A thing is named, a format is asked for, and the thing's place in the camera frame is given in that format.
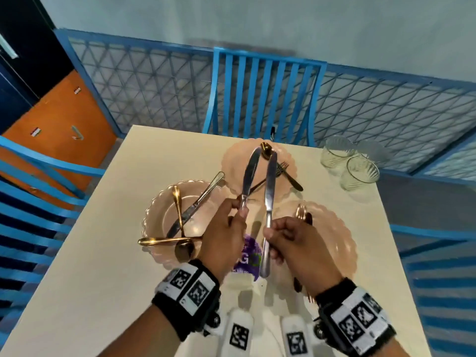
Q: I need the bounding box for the person's right hand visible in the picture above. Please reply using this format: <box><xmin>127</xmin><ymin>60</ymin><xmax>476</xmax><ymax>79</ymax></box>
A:
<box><xmin>262</xmin><ymin>216</ymin><xmax>344</xmax><ymax>298</ymax></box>

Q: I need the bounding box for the person's left hand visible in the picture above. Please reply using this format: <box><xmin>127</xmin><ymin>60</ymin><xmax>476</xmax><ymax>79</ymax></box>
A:
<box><xmin>197</xmin><ymin>198</ymin><xmax>249</xmax><ymax>284</ymax></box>

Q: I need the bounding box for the silver table knife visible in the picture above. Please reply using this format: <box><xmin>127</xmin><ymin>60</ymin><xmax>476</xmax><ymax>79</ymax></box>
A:
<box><xmin>259</xmin><ymin>150</ymin><xmax>278</xmax><ymax>279</ymax></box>
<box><xmin>166</xmin><ymin>171</ymin><xmax>226</xmax><ymax>238</ymax></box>
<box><xmin>239</xmin><ymin>146</ymin><xmax>262</xmax><ymax>211</ymax></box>

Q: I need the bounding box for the person's left forearm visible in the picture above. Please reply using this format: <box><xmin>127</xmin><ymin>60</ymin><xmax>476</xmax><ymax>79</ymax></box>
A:
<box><xmin>97</xmin><ymin>304</ymin><xmax>187</xmax><ymax>357</ymax></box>

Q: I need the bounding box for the person's right forearm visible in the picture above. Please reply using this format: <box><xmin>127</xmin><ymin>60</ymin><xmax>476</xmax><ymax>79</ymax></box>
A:
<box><xmin>372</xmin><ymin>337</ymin><xmax>410</xmax><ymax>357</ymax></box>

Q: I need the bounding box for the purple printed packet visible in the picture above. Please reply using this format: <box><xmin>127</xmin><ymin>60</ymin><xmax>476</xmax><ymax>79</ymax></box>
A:
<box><xmin>233</xmin><ymin>234</ymin><xmax>263</xmax><ymax>282</ymax></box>

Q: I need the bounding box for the rose gold fork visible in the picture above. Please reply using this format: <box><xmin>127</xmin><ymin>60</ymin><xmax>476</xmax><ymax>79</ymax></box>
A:
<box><xmin>293</xmin><ymin>203</ymin><xmax>314</xmax><ymax>294</ymax></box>

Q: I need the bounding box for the pink scalloped plate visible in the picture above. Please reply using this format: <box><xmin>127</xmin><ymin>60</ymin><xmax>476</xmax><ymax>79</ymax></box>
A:
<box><xmin>272</xmin><ymin>199</ymin><xmax>358</xmax><ymax>296</ymax></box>
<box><xmin>141</xmin><ymin>178</ymin><xmax>239</xmax><ymax>270</ymax></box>
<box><xmin>221</xmin><ymin>138</ymin><xmax>298</xmax><ymax>206</ymax></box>

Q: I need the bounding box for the dark metal fork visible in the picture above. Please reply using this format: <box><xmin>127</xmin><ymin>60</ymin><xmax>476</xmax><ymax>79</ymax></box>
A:
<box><xmin>248</xmin><ymin>161</ymin><xmax>290</xmax><ymax>196</ymax></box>

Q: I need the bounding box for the black marker wrist band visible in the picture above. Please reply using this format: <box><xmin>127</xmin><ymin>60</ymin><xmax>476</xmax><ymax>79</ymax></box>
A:
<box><xmin>315</xmin><ymin>277</ymin><xmax>397</xmax><ymax>357</ymax></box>
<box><xmin>151</xmin><ymin>259</ymin><xmax>221</xmax><ymax>342</ymax></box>

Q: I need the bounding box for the clear ribbed glass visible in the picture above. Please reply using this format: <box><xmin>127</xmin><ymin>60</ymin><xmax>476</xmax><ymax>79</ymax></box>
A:
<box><xmin>340</xmin><ymin>155</ymin><xmax>380</xmax><ymax>192</ymax></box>
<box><xmin>320</xmin><ymin>135</ymin><xmax>357</xmax><ymax>170</ymax></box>
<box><xmin>356</xmin><ymin>140</ymin><xmax>392</xmax><ymax>166</ymax></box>

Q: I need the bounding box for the blue slatted chair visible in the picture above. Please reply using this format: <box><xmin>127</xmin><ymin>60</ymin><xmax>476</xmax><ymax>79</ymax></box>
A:
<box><xmin>390</xmin><ymin>224</ymin><xmax>476</xmax><ymax>357</ymax></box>
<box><xmin>202</xmin><ymin>47</ymin><xmax>328</xmax><ymax>148</ymax></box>
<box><xmin>0</xmin><ymin>135</ymin><xmax>106</xmax><ymax>348</ymax></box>

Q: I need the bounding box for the blue lattice railing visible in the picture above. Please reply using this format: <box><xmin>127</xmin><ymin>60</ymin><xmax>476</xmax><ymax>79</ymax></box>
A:
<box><xmin>54</xmin><ymin>28</ymin><xmax>476</xmax><ymax>184</ymax></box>

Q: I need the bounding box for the orange cabinet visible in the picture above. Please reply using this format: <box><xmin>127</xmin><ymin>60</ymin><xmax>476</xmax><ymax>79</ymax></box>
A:
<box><xmin>0</xmin><ymin>69</ymin><xmax>118</xmax><ymax>211</ymax></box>

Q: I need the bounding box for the dark cabinet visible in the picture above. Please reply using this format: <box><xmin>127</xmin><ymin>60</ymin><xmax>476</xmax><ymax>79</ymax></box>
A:
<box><xmin>0</xmin><ymin>0</ymin><xmax>75</xmax><ymax>135</ymax></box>

